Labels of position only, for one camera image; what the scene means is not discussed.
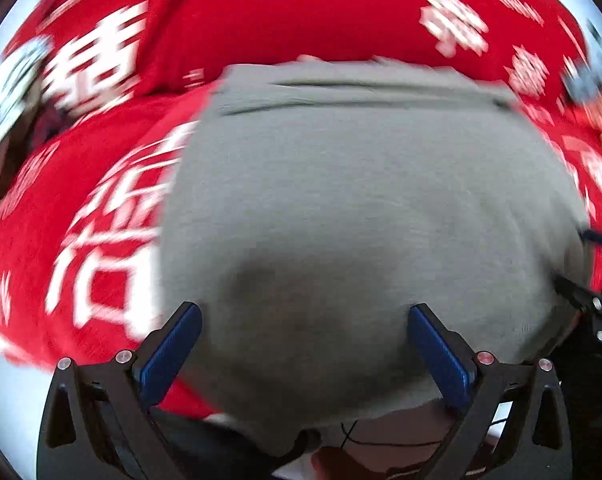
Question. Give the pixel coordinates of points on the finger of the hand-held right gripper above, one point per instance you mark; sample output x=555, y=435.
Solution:
x=601, y=239
x=576, y=290

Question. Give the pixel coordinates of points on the red printed blanket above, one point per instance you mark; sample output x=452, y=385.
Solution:
x=281, y=10

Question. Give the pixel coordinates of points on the grey knit sweater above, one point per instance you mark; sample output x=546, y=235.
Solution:
x=356, y=185

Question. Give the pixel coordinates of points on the light grey crumpled cloth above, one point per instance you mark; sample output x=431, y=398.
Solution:
x=8, y=105

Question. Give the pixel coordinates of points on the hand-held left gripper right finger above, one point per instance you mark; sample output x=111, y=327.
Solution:
x=443, y=355

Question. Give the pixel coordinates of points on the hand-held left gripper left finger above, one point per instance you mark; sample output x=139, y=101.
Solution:
x=171, y=355

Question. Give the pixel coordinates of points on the blue-grey crumpled cloth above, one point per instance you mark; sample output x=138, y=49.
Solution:
x=593, y=77

